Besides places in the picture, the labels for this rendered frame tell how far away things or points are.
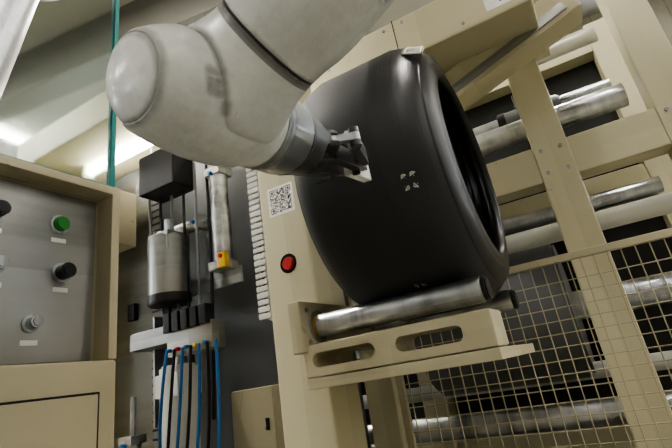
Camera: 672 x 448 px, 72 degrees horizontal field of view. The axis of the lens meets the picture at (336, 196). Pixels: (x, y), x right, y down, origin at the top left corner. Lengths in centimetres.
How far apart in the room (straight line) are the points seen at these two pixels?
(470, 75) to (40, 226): 118
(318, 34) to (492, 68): 114
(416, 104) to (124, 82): 55
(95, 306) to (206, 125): 77
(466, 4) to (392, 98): 68
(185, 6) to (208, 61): 328
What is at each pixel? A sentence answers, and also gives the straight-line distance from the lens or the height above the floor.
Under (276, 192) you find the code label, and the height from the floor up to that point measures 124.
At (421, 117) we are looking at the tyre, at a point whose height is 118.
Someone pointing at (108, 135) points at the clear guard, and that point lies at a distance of 123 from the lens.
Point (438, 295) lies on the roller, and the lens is 83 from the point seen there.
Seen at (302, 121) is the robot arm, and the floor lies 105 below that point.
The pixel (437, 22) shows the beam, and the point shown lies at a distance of 146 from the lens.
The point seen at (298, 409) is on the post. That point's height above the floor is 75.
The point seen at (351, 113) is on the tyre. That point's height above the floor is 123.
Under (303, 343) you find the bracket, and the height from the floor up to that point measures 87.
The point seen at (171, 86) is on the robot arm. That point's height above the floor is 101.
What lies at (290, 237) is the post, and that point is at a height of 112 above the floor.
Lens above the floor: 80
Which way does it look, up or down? 22 degrees up
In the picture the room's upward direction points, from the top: 9 degrees counter-clockwise
